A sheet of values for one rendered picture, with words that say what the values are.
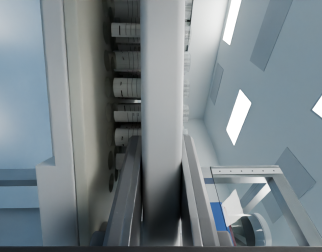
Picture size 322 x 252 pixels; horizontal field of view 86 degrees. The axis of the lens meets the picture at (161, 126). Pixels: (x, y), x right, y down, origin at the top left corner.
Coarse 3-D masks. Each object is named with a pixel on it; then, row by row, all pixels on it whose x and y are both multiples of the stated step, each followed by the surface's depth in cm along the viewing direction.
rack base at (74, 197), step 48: (48, 0) 7; (96, 0) 10; (48, 48) 7; (96, 48) 10; (48, 96) 9; (96, 96) 10; (96, 144) 10; (48, 192) 8; (96, 192) 10; (48, 240) 9
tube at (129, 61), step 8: (104, 56) 11; (112, 56) 11; (120, 56) 11; (128, 56) 11; (136, 56) 11; (184, 56) 11; (104, 64) 11; (112, 64) 11; (120, 64) 11; (128, 64) 11; (136, 64) 11; (184, 64) 11
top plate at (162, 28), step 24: (144, 0) 7; (168, 0) 7; (144, 24) 7; (168, 24) 7; (144, 48) 8; (168, 48) 7; (144, 72) 8; (168, 72) 8; (144, 96) 8; (168, 96) 8; (144, 120) 8; (168, 120) 8; (144, 144) 8; (168, 144) 8; (144, 168) 8; (168, 168) 8; (144, 192) 8; (168, 192) 8; (144, 216) 9; (168, 216) 9; (144, 240) 9; (168, 240) 9
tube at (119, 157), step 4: (112, 152) 12; (116, 152) 12; (120, 152) 12; (124, 152) 12; (108, 156) 12; (112, 156) 12; (116, 156) 12; (120, 156) 12; (108, 160) 12; (112, 160) 12; (116, 160) 12; (120, 160) 12; (108, 164) 12; (112, 164) 12; (116, 164) 12; (120, 164) 12; (112, 168) 12; (116, 168) 12; (120, 168) 12
